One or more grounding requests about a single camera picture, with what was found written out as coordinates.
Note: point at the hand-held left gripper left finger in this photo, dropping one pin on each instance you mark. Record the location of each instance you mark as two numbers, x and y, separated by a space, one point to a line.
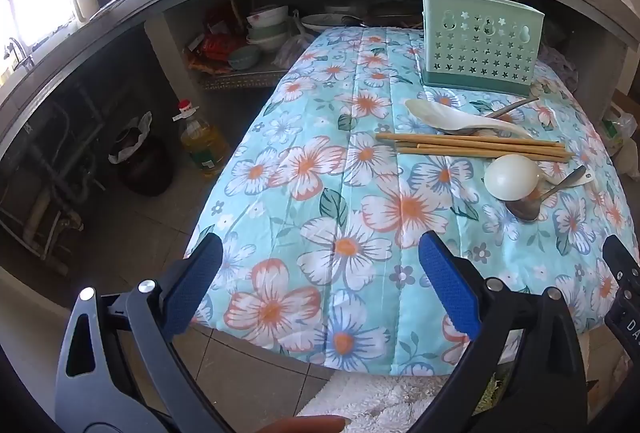
192 283

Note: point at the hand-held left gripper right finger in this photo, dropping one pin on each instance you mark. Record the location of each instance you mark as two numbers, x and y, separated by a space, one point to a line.
450 283

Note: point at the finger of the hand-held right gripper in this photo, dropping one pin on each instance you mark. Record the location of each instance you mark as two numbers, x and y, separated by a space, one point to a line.
620 260

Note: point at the metal spoon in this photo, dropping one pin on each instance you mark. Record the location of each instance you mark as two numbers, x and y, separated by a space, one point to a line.
510 109
525 210

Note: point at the white ceramic spoon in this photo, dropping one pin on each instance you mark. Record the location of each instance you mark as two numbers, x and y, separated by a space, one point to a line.
510 178

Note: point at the white plastic rice spoon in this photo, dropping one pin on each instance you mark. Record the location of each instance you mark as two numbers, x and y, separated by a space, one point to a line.
440 113

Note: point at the green perforated utensil holder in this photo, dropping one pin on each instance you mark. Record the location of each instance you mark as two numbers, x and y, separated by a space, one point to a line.
480 48

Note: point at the person's left hand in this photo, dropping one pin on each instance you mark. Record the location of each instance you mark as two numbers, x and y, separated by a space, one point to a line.
310 425

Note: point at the dark ceramic jar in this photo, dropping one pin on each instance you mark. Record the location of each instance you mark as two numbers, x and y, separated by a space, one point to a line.
147 168

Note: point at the white bag green print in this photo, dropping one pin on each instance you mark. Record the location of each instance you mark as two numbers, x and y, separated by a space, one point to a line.
617 133

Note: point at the white fluffy cloth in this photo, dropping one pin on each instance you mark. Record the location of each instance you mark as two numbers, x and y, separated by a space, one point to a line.
390 400

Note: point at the floral turquoise blanket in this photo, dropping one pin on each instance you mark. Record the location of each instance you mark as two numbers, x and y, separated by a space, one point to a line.
350 193

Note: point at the yellow cooking oil bottle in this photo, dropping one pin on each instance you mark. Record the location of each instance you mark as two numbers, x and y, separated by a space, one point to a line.
205 148

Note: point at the grey drain pipes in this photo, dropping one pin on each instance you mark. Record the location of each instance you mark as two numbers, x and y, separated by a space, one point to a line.
55 193

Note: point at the white plastic jar cover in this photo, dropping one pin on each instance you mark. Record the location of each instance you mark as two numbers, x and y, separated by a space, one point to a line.
142 123

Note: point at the lilac plastic bag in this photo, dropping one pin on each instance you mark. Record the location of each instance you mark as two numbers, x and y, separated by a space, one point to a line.
557 65

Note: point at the orange snack packet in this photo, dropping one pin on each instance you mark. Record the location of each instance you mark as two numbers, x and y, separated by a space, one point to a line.
200 63

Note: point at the small mint green bowl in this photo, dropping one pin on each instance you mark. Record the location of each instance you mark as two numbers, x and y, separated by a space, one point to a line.
244 58

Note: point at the red snack box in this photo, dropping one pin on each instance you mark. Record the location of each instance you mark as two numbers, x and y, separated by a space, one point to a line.
220 48

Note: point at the plain white bowl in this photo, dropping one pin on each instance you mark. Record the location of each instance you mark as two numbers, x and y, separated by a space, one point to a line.
270 44

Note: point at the clear plastic bag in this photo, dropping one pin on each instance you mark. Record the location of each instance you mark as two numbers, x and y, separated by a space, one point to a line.
292 48

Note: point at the pale green bowl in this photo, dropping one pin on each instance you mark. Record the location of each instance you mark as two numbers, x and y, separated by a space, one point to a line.
267 33

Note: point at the red upright packet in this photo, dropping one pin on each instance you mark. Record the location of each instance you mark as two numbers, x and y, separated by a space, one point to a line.
220 20

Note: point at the dark pan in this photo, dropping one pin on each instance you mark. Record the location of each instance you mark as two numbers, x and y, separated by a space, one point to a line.
390 15

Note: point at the white floral bowl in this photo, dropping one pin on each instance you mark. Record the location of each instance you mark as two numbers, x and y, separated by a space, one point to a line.
267 18

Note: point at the metal faucet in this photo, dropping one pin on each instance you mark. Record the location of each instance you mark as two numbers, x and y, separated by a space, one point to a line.
20 53

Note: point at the white plate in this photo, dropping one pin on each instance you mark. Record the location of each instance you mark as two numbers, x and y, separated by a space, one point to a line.
325 23

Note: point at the white pitcher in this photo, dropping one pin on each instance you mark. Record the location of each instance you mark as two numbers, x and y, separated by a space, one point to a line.
85 3

